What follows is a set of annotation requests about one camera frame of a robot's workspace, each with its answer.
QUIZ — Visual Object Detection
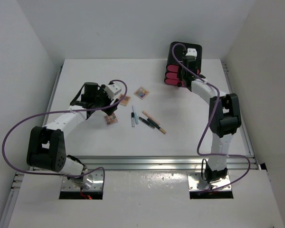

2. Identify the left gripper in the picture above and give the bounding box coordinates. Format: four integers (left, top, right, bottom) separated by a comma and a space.
92, 84, 119, 115

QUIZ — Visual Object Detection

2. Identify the pink top drawer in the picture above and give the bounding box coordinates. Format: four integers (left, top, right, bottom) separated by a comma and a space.
167, 64, 200, 75

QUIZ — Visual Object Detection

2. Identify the peach eyeshadow palette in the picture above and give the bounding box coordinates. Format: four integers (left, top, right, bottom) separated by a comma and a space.
118, 94, 131, 106

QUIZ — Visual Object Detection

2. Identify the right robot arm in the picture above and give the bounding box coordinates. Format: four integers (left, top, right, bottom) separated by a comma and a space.
180, 56, 241, 183

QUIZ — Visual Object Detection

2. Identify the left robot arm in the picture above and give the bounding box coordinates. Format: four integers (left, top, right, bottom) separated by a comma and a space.
26, 82, 122, 176

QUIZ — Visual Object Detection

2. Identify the brown concealer palette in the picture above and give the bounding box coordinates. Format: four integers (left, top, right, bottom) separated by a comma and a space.
104, 114, 118, 126

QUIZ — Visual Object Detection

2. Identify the black drawer cabinet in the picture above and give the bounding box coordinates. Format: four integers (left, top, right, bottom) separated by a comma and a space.
164, 41, 202, 87

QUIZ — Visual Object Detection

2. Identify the clear lip gloss tube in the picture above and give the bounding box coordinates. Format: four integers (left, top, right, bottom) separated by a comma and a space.
131, 112, 135, 128

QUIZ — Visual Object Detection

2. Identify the light blue mascara tube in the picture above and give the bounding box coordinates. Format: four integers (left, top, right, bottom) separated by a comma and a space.
132, 105, 139, 124

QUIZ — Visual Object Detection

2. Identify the colourful eyeshadow palette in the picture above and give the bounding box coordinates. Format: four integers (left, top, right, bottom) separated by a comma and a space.
134, 86, 150, 100

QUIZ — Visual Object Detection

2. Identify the pink concealer stick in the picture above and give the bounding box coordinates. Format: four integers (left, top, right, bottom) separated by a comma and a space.
142, 110, 160, 125

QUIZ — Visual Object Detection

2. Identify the dark green eyeliner pen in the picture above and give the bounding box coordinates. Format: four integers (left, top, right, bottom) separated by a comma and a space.
138, 116, 155, 129

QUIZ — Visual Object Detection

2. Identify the black gold mascara tube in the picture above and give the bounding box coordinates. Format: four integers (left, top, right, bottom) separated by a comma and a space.
147, 118, 166, 134

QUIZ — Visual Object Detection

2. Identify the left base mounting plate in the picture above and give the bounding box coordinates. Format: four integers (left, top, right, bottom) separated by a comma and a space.
61, 170, 104, 191

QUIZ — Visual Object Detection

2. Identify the base mounting plate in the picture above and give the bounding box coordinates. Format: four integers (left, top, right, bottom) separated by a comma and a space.
188, 171, 232, 191
61, 170, 104, 191

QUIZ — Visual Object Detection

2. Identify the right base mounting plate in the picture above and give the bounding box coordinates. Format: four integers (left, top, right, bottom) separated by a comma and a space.
188, 171, 232, 191

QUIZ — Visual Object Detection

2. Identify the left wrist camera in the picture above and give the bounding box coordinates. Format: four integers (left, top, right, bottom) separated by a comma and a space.
104, 83, 122, 99

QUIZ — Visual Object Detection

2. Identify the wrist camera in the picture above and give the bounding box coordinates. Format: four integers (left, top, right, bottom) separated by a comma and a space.
185, 48, 198, 57
104, 83, 122, 99

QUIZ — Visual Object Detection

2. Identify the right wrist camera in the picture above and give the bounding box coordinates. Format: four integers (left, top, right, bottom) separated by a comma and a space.
185, 48, 198, 57

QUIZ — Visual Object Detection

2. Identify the aluminium front rail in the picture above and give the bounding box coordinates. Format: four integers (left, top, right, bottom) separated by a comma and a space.
30, 155, 259, 171

